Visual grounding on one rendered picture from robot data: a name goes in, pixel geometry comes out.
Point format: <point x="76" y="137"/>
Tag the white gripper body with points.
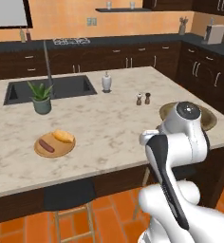
<point x="149" y="135"/>

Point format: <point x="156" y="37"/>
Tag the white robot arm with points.
<point x="193" y="148"/>

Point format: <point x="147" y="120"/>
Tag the dark brown wooden bowl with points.
<point x="209" y="118"/>

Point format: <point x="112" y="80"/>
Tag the golden bread bun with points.
<point x="64" y="136"/>

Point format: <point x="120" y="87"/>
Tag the light wooden plate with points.
<point x="58" y="150"/>

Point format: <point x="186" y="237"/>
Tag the brown sausage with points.
<point x="46" y="145"/>

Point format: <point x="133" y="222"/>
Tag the pepper shaker with black top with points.
<point x="147" y="98"/>

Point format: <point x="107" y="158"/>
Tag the salt shaker with white top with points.
<point x="139" y="100"/>

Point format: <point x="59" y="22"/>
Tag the dark wood kitchen island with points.
<point x="110" y="183"/>

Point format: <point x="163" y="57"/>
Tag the white soap dispenser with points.
<point x="106" y="83"/>

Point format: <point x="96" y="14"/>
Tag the dark wood side cupboards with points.
<point x="209" y="76"/>

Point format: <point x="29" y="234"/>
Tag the dark wood base cupboards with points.
<point x="98" y="60"/>

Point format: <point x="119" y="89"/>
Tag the dark sink basin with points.
<point x="65" y="87"/>

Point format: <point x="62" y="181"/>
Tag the grey pot with utensils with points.
<point x="182" y="28"/>

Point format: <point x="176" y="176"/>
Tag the green plant in grey pot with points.
<point x="41" y="102"/>

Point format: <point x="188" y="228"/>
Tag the white countertop appliance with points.
<point x="215" y="34"/>

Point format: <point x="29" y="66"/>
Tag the grey sink tap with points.
<point x="48" y="66"/>

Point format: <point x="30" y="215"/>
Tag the hob with white grates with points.
<point x="71" y="41"/>

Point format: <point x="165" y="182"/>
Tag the pale glass cup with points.
<point x="132" y="5"/>
<point x="109" y="5"/>

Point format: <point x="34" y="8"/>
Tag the dark red bottle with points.
<point x="28" y="35"/>

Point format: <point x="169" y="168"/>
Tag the pale glass bottle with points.
<point x="22" y="36"/>

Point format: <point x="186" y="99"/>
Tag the black framed window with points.
<point x="8" y="12"/>

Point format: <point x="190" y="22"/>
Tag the grey wall socket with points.
<point x="91" y="21"/>

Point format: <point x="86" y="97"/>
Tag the dark wall shelf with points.
<point x="123" y="9"/>

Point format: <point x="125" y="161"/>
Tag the dark wood wall cupboards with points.
<point x="193" y="5"/>

